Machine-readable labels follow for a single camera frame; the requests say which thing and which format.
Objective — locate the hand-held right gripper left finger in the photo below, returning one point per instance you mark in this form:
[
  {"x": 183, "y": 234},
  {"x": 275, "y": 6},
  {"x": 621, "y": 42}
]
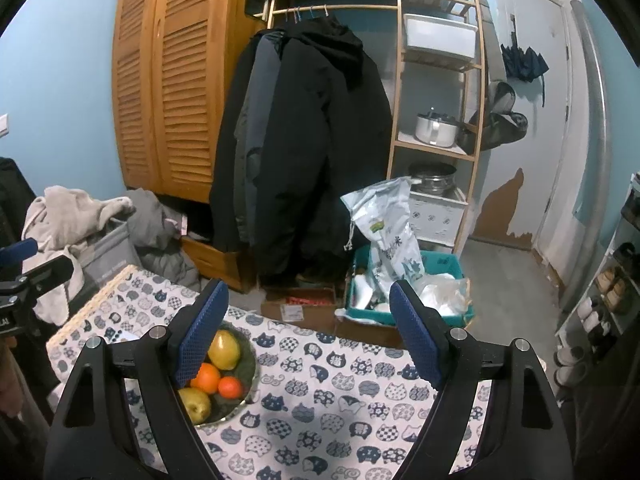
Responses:
[{"x": 202, "y": 332}]

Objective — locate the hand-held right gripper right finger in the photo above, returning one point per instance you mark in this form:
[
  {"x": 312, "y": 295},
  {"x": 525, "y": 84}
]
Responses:
[{"x": 415, "y": 332}]

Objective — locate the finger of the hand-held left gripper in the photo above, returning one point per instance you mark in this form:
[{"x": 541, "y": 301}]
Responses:
[
  {"x": 45, "y": 272},
  {"x": 17, "y": 251}
]

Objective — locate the yellow pear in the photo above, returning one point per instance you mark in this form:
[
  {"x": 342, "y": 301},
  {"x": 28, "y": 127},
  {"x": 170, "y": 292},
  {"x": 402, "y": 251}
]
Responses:
[
  {"x": 195, "y": 406},
  {"x": 225, "y": 350}
]

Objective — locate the orange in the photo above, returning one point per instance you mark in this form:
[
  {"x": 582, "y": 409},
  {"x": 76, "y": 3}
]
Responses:
[{"x": 206, "y": 378}]

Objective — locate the green patterned glass bowl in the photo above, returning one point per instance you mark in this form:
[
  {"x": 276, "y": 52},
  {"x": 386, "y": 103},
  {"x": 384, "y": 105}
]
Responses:
[{"x": 245, "y": 355}]

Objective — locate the small tangerine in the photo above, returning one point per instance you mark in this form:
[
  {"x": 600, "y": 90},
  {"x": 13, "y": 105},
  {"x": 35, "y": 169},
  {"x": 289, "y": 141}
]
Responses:
[{"x": 230, "y": 388}]

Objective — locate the clear plastic bag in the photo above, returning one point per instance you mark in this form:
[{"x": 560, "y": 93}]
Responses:
[{"x": 445, "y": 292}]

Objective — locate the dark cloth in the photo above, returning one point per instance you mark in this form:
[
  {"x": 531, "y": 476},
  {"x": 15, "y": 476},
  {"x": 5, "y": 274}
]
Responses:
[{"x": 15, "y": 195}]

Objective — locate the grey laundry hamper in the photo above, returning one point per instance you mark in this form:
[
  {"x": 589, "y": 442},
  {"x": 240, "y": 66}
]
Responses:
[{"x": 107, "y": 260}]

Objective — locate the teal plastic crate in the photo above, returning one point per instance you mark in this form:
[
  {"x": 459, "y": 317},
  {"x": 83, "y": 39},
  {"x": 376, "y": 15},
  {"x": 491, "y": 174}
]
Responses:
[{"x": 440, "y": 262}]

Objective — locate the wooden drawer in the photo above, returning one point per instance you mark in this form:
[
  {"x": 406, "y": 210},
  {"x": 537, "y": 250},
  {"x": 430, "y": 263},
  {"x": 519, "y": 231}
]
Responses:
[{"x": 220, "y": 260}]

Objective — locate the small cardboard box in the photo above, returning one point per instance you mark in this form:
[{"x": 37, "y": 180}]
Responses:
[{"x": 300, "y": 310}]

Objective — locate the printed white plastic bag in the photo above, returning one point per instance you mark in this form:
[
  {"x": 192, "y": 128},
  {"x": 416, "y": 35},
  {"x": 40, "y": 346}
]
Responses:
[{"x": 385, "y": 230}]

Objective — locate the cat print tablecloth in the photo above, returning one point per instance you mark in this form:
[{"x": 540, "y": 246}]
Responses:
[{"x": 325, "y": 400}]

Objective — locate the white patterned drawer box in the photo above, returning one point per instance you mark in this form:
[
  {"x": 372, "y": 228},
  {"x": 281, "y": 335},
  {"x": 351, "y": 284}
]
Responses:
[{"x": 440, "y": 220}]

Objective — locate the steel pot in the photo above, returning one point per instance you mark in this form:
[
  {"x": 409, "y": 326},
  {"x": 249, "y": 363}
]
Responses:
[{"x": 432, "y": 180}]

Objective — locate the metal shoe rack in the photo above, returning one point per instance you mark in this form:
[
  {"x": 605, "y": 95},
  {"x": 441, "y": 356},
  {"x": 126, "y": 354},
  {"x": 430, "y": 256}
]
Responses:
[{"x": 600, "y": 310}]

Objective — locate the black pan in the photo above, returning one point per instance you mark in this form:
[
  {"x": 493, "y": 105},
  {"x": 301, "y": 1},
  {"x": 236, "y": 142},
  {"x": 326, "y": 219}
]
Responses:
[{"x": 468, "y": 141}]

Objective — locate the black hooded coat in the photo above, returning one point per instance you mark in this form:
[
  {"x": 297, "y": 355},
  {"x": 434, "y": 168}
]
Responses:
[{"x": 330, "y": 150}]

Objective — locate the white pot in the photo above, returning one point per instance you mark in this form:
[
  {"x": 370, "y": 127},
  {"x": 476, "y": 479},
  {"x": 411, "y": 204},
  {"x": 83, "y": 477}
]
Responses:
[{"x": 432, "y": 131}]

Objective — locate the group of assorted shoes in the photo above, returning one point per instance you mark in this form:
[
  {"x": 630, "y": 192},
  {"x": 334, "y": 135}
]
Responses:
[{"x": 612, "y": 285}]

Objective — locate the grey coat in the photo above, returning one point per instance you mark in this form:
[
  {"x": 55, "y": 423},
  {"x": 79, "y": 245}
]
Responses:
[{"x": 255, "y": 135}]

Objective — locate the bamboo shelf unit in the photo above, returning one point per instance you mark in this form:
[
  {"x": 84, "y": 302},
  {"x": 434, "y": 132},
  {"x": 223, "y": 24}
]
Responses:
[{"x": 397, "y": 110}]

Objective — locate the wooden louvred wardrobe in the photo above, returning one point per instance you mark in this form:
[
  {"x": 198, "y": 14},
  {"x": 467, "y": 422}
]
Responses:
[{"x": 170, "y": 85}]

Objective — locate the grey door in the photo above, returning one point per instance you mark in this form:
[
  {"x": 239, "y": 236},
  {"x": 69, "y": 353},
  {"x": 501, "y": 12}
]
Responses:
[{"x": 535, "y": 135}]

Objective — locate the silver pipe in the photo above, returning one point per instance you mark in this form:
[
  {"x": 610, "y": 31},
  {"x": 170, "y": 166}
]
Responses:
[{"x": 597, "y": 160}]

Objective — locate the dark blue umbrella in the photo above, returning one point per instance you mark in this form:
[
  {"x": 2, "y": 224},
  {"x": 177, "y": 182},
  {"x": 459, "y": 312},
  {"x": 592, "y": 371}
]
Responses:
[{"x": 525, "y": 62}]

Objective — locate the wide white storage bin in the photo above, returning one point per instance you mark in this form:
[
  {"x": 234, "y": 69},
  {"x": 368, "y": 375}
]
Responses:
[{"x": 440, "y": 35}]

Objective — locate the white wall switch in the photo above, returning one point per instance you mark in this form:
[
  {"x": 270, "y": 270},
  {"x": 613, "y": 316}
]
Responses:
[{"x": 4, "y": 125}]

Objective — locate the wooden clothes rail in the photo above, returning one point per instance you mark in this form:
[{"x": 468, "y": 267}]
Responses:
[{"x": 350, "y": 8}]

